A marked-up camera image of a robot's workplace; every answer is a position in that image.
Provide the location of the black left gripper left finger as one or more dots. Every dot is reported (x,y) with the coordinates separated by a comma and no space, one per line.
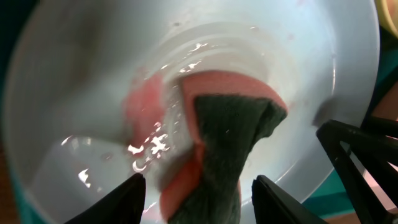
(123,205)

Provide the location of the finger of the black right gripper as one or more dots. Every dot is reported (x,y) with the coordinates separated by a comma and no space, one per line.
(375,153)
(381,126)

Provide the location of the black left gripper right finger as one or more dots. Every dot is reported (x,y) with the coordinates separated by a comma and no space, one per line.
(273,205)

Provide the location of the light blue plate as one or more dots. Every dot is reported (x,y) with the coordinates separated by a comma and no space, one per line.
(93,93)

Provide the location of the yellow plate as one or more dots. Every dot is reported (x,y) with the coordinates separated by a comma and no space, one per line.
(387,15)

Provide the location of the teal plastic tray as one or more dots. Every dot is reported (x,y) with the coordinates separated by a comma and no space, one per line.
(332,199)

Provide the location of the white plate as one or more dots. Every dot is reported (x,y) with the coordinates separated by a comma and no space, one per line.
(384,105)

